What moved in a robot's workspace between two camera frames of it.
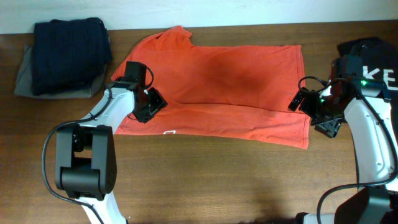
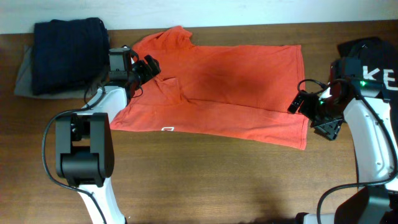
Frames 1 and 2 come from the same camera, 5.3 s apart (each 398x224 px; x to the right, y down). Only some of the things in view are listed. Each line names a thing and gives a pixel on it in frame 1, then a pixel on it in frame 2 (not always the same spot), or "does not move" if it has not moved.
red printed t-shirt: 252,96 does not move
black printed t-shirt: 379,66 does not move
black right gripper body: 324,115 does not move
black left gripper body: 153,101 to 142,73
